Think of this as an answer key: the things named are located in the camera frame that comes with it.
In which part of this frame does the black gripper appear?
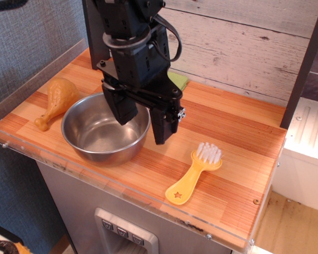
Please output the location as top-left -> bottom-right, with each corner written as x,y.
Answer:
98,25 -> 185,145

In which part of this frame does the green cloth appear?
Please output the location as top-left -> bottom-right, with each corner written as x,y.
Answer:
167,71 -> 189,91

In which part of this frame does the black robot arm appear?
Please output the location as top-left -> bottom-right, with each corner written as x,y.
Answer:
94,1 -> 185,144

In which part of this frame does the yellow toy brush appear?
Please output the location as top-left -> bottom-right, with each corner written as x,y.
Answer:
165,142 -> 222,205

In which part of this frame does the stainless steel bowl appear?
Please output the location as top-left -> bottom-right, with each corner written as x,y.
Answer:
61,92 -> 151,167

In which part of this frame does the plastic chicken drumstick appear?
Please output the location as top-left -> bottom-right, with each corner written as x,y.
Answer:
34,78 -> 80,131

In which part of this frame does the grey toy fridge cabinet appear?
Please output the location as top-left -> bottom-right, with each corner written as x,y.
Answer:
38,162 -> 232,253

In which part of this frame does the ice dispenser button panel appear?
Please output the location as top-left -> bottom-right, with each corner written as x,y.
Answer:
94,207 -> 159,253

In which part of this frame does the white toy sink counter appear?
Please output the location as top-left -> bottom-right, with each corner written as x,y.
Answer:
270,39 -> 318,207

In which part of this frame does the black and orange bag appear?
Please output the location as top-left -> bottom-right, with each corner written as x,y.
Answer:
0,226 -> 31,254

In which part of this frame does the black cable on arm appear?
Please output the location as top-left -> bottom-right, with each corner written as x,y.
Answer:
148,14 -> 182,63

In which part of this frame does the dark left post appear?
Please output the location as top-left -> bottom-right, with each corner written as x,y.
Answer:
82,0 -> 110,70

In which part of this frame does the dark post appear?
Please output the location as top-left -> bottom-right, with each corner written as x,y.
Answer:
280,18 -> 318,129
82,0 -> 110,70

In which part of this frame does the dark right post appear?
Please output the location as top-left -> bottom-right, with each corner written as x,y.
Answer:
280,18 -> 318,129

